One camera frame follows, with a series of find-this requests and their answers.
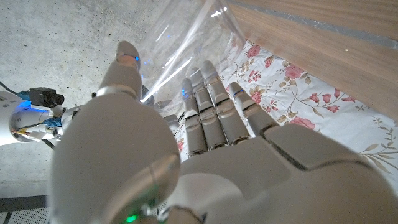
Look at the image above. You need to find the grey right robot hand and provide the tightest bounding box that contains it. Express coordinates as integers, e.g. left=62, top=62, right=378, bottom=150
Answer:
left=55, top=98, right=181, bottom=139

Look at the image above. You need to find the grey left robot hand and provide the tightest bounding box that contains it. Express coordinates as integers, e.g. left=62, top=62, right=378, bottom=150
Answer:
left=48, top=40, right=398, bottom=224

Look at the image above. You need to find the clear plastic dispenser bottle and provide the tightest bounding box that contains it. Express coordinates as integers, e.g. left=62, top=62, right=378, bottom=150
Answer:
left=136, top=0, right=246, bottom=116

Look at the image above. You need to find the floral backdrop cloth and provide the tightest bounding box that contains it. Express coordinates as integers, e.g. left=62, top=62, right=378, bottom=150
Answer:
left=174, top=40, right=398, bottom=187

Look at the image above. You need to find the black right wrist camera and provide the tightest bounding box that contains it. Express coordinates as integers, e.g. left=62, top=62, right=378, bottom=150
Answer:
left=29, top=86, right=65, bottom=108

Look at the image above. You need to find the right arm thick black cable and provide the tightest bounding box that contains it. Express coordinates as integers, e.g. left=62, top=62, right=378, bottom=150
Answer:
left=0, top=80, right=18, bottom=96

